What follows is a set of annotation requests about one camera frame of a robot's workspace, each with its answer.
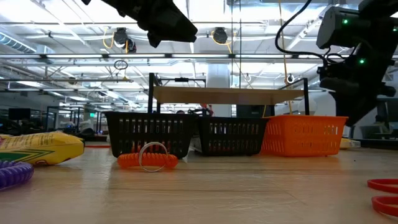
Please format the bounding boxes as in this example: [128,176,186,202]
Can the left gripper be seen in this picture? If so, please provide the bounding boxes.
[102,0,198,49]

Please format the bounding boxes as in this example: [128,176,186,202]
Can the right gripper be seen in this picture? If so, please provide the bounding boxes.
[317,49,398,127]

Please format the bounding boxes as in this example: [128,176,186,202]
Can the orange coil wristband keyring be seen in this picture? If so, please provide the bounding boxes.
[117,141,179,173]

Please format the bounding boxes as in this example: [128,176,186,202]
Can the purple coil wristband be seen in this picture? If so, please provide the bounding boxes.
[0,160,35,191]

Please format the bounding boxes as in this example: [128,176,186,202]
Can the orange plastic basket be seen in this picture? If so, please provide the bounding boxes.
[260,114,349,157]

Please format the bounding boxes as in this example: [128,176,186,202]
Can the black background gantry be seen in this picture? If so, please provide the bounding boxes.
[155,77,207,89]

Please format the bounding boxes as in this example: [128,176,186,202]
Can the wooden shelf riser black legs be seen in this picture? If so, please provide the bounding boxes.
[147,72,310,118]

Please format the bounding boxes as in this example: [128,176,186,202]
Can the black plastic basket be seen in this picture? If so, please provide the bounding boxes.
[197,115,270,157]
[104,111,200,159]

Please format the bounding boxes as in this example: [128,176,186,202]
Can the black background monitor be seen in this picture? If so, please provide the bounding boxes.
[7,108,32,121]

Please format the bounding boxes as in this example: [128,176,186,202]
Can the black aluminium table frame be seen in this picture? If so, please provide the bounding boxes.
[354,138,398,151]

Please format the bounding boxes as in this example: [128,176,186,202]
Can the black ceiling cable reel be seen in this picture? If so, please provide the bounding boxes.
[113,27,137,54]
[211,27,229,45]

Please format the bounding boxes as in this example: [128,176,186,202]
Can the thin black hanging cable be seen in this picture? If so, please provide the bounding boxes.
[230,0,234,90]
[238,0,242,90]

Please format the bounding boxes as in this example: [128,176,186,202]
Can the yellow cable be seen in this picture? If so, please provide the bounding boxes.
[277,0,295,115]

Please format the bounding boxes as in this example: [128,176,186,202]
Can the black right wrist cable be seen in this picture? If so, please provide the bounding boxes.
[274,0,343,63]

